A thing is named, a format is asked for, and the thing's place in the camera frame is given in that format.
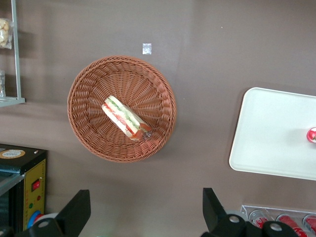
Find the clear acrylic bottle rack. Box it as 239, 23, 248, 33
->
240, 204, 316, 237

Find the bagged rice cracker snack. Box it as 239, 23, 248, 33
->
0, 17, 13, 50
0, 70, 6, 98

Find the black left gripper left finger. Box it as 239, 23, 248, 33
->
14, 189, 91, 237

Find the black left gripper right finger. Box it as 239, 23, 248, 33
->
201, 187, 250, 237

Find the triangle sandwich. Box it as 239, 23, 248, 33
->
101, 95, 153, 141

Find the cream rectangular tray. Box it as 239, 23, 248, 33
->
229, 87, 316, 181

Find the round brown wicker basket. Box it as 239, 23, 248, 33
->
67, 55, 177, 163

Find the black food warmer appliance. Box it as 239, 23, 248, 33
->
0, 144, 47, 237

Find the grey metal wire rack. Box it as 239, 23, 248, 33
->
0, 0, 26, 108

